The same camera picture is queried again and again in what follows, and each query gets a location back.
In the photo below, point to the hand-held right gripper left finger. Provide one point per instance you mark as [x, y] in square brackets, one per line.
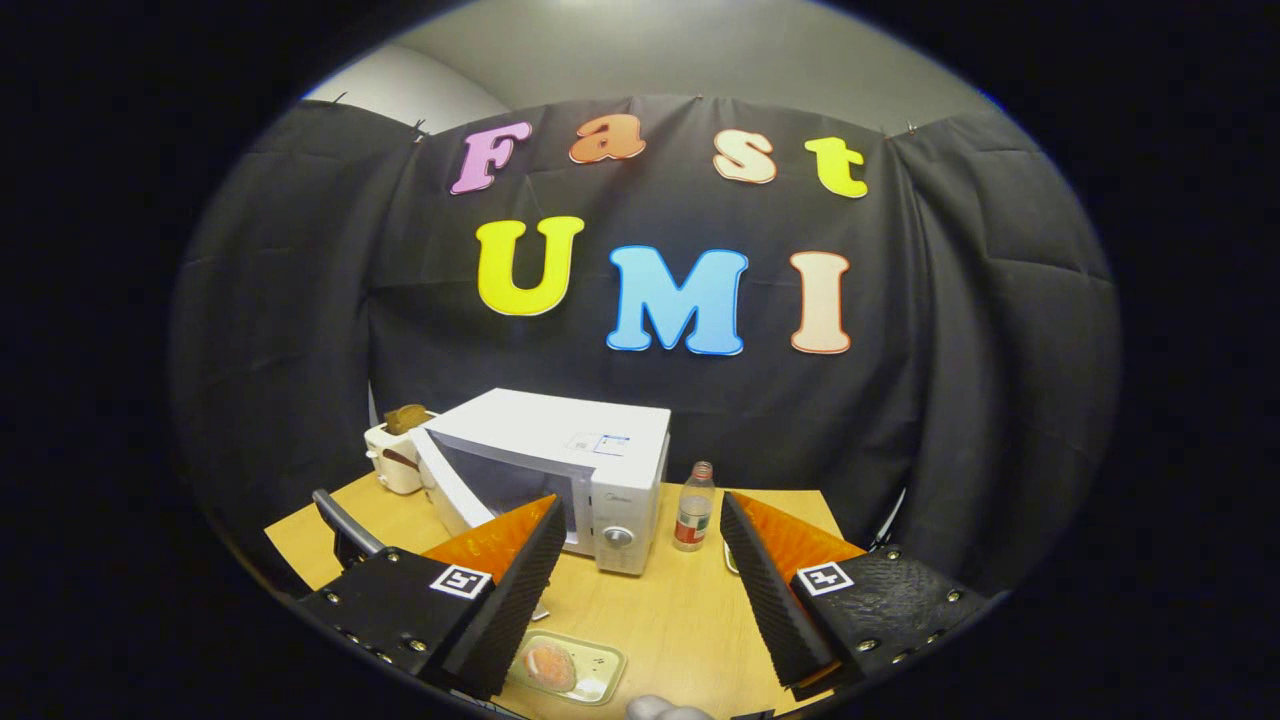
[510, 610]

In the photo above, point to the pale patterned square tray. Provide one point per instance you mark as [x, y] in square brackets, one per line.
[598, 665]

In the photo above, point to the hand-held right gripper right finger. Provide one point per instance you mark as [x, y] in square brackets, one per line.
[775, 610]

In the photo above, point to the pink meat slice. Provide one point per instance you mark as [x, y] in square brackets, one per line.
[550, 665]

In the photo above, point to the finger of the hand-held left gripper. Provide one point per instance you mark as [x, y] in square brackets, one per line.
[345, 525]

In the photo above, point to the white microwave oven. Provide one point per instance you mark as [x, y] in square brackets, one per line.
[540, 425]

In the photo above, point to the clear bottle with red label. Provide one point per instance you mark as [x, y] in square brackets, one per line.
[692, 520]

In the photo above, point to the black backdrop cloth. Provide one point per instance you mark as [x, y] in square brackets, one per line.
[900, 400]

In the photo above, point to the white divided condiment dish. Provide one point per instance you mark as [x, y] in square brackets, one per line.
[731, 558]

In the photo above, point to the white toaster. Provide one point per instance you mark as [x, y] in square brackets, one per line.
[385, 440]

